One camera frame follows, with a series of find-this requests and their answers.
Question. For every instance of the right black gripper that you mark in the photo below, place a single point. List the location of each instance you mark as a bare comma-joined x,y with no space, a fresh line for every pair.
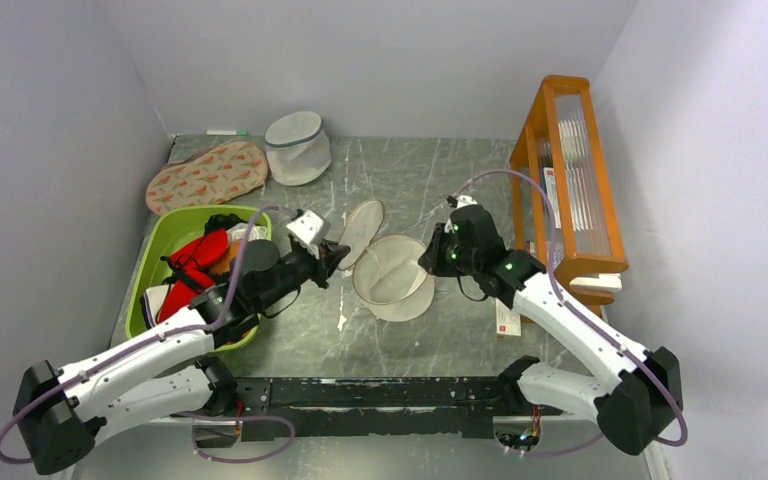
431,259

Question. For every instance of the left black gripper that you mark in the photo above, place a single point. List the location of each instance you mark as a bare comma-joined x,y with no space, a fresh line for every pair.
325,264

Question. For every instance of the beige mesh laundry bag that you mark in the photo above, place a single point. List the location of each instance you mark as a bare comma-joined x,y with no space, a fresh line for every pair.
384,270

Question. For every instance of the orange bra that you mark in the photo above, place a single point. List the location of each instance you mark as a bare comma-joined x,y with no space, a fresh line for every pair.
231,255

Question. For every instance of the red bra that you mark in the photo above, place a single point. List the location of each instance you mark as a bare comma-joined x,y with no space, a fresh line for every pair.
190,267

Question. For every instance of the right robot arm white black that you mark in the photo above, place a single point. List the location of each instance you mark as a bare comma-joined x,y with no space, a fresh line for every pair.
523,284

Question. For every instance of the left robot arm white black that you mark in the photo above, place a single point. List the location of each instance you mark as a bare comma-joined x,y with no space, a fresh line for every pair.
62,413

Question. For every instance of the white mesh laundry bag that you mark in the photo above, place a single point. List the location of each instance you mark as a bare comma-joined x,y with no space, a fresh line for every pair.
297,148

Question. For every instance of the small white red box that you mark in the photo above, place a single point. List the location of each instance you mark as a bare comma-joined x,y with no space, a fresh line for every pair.
508,323

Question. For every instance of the orange wooden rack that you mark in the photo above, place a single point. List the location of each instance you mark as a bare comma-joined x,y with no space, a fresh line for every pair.
564,212

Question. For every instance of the floral patterned fabric pad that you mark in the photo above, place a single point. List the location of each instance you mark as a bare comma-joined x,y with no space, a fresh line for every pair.
214,176

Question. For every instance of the green white marker pen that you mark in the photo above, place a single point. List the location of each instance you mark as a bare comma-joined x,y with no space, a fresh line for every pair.
219,132

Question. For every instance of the green plastic basin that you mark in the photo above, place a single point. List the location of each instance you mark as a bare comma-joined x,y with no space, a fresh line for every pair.
169,233

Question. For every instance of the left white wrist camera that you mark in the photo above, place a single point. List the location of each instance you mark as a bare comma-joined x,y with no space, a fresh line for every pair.
309,229

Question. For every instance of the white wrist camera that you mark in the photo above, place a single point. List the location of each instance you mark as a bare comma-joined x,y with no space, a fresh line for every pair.
460,201
309,229

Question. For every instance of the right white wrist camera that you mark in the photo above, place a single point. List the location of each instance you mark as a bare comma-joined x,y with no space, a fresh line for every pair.
460,201

